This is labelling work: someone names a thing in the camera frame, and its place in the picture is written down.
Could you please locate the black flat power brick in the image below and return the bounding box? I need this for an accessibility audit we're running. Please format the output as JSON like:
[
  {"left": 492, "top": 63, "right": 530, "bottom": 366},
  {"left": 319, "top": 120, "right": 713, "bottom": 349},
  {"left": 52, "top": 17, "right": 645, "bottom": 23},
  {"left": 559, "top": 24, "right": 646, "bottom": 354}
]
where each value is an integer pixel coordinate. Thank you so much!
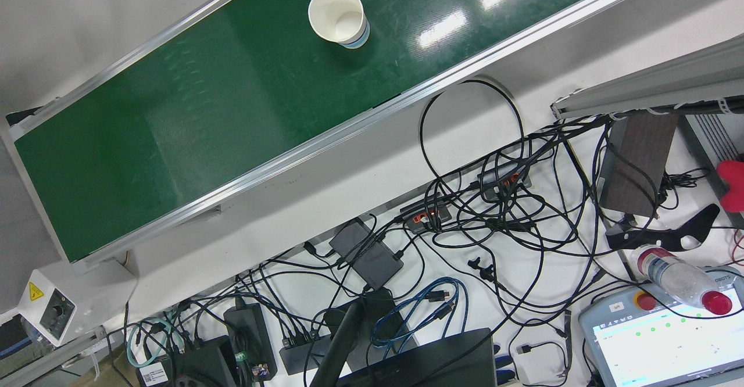
[{"left": 329, "top": 220, "right": 405, "bottom": 290}]

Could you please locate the white control box with knob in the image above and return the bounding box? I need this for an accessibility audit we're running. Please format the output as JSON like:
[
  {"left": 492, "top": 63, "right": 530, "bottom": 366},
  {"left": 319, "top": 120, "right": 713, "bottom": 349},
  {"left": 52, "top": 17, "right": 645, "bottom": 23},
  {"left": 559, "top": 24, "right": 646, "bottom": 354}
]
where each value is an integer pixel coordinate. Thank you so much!
[{"left": 17, "top": 269, "right": 77, "bottom": 347}]

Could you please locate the clear bottle with red cap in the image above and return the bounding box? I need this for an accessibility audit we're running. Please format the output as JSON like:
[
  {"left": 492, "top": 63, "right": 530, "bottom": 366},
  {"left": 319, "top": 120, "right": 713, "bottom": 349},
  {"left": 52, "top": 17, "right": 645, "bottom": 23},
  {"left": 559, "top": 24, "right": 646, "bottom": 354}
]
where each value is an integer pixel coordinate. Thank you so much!
[{"left": 631, "top": 246, "right": 733, "bottom": 316}]

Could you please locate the red plush toy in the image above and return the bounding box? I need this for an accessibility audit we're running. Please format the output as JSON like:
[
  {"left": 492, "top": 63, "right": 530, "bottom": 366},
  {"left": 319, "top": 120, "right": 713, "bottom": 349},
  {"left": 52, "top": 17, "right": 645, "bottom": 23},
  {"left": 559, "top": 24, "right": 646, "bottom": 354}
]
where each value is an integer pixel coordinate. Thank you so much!
[{"left": 716, "top": 159, "right": 744, "bottom": 213}]

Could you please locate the black Huawei monitor with stand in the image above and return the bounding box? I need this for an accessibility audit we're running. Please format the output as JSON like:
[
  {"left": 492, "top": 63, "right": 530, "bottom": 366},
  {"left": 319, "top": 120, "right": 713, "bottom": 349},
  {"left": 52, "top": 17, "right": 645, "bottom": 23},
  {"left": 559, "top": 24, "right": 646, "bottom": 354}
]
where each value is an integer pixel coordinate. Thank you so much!
[{"left": 311, "top": 288, "right": 498, "bottom": 387}]

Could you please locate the black power adapter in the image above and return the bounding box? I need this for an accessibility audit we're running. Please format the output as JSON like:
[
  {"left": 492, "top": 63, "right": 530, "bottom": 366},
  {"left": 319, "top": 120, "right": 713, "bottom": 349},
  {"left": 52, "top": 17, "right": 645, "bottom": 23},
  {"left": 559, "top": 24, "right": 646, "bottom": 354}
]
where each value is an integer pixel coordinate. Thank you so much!
[{"left": 224, "top": 303, "right": 278, "bottom": 383}]

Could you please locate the small black connector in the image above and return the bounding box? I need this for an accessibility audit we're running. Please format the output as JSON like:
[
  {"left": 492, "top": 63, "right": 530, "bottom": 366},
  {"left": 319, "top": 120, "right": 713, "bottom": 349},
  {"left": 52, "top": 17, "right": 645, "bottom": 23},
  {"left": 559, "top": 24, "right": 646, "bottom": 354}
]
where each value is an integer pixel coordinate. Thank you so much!
[{"left": 468, "top": 256, "right": 495, "bottom": 281}]

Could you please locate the teal cable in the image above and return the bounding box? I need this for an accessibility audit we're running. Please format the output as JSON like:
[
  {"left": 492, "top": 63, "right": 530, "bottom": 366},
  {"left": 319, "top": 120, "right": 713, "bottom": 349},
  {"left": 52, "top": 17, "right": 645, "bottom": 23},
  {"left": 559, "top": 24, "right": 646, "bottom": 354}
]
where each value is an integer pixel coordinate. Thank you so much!
[{"left": 127, "top": 316, "right": 175, "bottom": 369}]

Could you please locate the black curved plastic bracket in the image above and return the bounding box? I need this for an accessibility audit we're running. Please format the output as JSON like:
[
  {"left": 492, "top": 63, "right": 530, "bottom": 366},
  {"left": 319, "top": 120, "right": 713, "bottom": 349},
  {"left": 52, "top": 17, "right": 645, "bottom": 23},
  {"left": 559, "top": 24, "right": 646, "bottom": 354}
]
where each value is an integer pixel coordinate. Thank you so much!
[{"left": 606, "top": 204, "right": 720, "bottom": 253}]

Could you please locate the aluminium profile rail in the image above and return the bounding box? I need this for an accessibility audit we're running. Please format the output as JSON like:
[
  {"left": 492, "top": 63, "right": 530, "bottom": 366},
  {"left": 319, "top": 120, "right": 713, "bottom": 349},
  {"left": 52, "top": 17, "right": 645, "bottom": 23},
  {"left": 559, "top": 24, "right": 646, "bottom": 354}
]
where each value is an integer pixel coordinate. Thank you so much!
[{"left": 551, "top": 34, "right": 744, "bottom": 121}]

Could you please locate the dark brown wood-grain box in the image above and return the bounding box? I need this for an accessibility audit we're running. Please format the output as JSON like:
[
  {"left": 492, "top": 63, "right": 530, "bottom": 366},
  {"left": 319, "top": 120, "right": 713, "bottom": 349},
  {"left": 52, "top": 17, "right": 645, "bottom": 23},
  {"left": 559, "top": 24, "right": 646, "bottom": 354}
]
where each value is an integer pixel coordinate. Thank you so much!
[{"left": 599, "top": 111, "right": 679, "bottom": 218}]

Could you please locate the white paper cup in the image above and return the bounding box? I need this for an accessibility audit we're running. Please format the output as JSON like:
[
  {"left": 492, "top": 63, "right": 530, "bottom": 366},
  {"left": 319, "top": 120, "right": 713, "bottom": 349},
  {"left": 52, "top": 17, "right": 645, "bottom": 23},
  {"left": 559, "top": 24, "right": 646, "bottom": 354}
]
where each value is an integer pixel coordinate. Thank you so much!
[{"left": 308, "top": 0, "right": 370, "bottom": 49}]

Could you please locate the grey teach pendant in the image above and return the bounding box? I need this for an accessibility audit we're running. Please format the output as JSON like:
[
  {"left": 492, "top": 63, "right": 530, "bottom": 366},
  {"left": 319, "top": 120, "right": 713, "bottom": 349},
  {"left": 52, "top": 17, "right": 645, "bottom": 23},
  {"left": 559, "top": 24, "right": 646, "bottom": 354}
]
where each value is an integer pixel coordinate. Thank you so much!
[{"left": 578, "top": 267, "right": 744, "bottom": 387}]

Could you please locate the grey ribbed metal housing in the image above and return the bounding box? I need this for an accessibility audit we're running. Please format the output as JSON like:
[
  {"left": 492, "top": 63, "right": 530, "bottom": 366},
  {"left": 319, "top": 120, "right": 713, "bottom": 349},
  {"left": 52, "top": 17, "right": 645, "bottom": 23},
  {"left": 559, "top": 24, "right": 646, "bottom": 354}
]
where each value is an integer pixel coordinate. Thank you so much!
[{"left": 677, "top": 113, "right": 744, "bottom": 167}]

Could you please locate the blue cable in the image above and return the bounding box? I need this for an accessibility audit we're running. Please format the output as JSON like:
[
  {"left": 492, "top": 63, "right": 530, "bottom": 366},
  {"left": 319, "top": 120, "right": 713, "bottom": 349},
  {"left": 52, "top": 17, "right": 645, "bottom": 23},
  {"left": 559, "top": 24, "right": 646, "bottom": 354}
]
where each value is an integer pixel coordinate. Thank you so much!
[{"left": 371, "top": 277, "right": 469, "bottom": 348}]

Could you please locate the black box with white label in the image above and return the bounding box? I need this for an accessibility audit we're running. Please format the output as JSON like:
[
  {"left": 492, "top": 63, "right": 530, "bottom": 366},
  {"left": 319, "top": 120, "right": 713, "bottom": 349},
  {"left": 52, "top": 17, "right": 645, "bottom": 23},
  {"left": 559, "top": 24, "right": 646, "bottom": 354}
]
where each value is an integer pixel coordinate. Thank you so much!
[{"left": 137, "top": 336, "right": 238, "bottom": 387}]

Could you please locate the black multi-port hub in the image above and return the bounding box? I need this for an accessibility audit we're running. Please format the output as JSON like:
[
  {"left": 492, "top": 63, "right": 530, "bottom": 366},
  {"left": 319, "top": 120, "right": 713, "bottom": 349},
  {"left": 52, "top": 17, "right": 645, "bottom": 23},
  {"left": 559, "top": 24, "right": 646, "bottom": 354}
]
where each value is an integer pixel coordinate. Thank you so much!
[{"left": 279, "top": 329, "right": 327, "bottom": 375}]

